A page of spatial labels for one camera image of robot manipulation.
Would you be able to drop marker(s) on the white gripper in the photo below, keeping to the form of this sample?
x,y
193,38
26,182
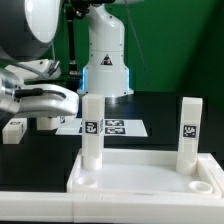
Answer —
x,y
46,100

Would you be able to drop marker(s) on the white desk top tray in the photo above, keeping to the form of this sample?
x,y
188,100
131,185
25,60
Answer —
x,y
145,172

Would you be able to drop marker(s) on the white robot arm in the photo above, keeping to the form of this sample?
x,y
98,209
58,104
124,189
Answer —
x,y
27,30

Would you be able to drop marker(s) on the white marker sheet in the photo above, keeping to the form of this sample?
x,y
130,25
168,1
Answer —
x,y
113,127

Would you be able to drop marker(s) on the white front fence bar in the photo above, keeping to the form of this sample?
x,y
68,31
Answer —
x,y
114,209

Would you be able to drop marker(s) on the white fence bar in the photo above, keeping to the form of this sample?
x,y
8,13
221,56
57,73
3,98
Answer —
x,y
114,209
216,171

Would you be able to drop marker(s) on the white right fence bar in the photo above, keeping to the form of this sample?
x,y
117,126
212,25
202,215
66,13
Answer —
x,y
216,171

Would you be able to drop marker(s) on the black camera pole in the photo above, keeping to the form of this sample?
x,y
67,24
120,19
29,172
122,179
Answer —
x,y
71,36

